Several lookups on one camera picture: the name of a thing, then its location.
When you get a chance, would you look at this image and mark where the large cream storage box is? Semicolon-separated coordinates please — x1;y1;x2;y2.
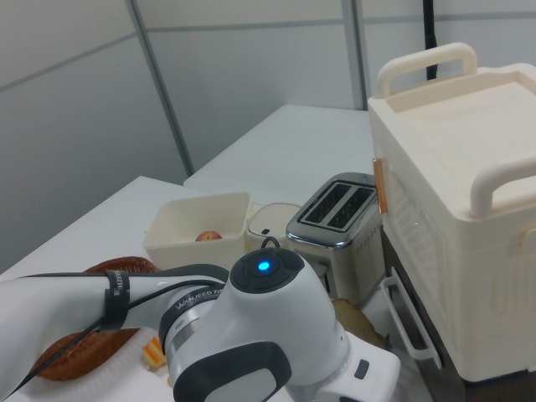
367;41;536;384

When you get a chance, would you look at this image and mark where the open white plastic container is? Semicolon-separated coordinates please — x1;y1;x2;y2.
142;191;253;272

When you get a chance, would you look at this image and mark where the silver two-slot toaster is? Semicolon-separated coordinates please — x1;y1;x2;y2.
286;172;384;306

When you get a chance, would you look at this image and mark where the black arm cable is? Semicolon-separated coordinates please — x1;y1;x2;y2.
16;236;281;389

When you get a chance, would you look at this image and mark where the dark brown cabinet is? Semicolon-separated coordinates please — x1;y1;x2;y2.
380;225;468;402

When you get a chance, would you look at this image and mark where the long striped bread roll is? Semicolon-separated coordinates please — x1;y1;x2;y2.
142;336;165;369

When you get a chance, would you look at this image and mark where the white rail handle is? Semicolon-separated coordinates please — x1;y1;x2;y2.
379;276;443;370

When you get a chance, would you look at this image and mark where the black velcro strap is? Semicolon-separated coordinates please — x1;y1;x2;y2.
102;270;131;335

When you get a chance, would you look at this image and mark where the brown wicker basket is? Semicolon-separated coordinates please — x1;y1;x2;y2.
28;257;160;382

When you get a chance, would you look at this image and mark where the small white lidded container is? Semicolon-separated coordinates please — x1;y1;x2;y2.
245;203;302;253

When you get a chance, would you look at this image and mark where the black vertical pole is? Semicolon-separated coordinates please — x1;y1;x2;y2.
420;0;440;81

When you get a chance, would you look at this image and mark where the brown bread slice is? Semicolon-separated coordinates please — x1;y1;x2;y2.
332;297;389;348

